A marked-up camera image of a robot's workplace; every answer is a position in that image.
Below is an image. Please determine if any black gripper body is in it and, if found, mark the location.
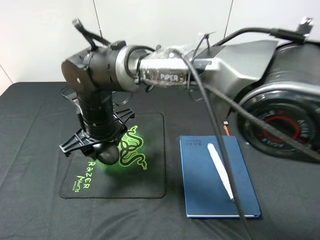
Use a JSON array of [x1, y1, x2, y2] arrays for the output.
[[59, 108, 135, 157]]

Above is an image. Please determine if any black computer mouse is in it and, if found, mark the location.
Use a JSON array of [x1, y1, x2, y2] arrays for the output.
[[96, 143, 119, 165]]

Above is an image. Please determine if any blue notebook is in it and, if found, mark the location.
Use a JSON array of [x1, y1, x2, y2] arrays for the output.
[[180, 135, 261, 218]]

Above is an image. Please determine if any white pen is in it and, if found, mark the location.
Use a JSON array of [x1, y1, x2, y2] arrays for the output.
[[207, 143, 235, 203]]

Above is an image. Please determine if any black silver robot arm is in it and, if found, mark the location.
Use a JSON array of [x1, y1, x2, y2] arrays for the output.
[[60, 40, 320, 163]]

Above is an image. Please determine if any black green Razer mouse pad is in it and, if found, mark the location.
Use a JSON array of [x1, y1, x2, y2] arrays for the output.
[[59, 113, 166, 199]]

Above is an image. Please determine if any black tablecloth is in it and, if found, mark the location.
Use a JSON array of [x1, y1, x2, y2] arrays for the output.
[[0, 82, 320, 240]]

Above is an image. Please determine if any orange bookmark ribbon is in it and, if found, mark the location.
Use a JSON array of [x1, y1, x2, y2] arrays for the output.
[[223, 125, 230, 136]]

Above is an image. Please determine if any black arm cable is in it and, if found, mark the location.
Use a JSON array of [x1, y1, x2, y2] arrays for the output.
[[179, 27, 320, 240]]

